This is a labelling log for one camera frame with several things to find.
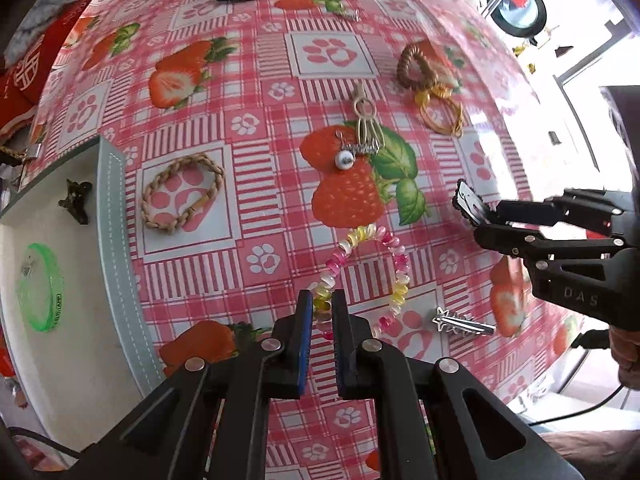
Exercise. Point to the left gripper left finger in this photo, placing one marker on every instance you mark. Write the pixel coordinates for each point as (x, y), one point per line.
(289, 368)

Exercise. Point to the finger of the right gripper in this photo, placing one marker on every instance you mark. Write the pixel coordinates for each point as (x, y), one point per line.
(526, 243)
(576, 206)

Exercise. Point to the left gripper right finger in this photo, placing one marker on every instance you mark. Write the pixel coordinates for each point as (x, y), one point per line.
(361, 361)

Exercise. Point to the black scalloped snap clip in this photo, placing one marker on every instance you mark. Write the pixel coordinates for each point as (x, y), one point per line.
(469, 204)

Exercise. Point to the green plastic bangle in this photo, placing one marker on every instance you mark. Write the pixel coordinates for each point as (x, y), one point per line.
(40, 288)

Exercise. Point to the black claw hair clip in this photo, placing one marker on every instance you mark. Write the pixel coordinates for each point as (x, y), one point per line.
(75, 199)

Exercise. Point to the silver star hair clip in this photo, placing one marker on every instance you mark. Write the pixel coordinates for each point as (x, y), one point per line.
(458, 324)

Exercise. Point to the pink strawberry tablecloth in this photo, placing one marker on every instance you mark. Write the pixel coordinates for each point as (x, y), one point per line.
(226, 114)

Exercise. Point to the white shallow tray box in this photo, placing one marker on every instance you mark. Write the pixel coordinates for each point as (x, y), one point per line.
(99, 362)

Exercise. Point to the metal tablecloth clamp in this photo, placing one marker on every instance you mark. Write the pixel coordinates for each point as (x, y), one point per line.
(32, 151)

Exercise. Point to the red wedding bed cover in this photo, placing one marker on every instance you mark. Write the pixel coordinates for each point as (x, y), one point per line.
(23, 82)

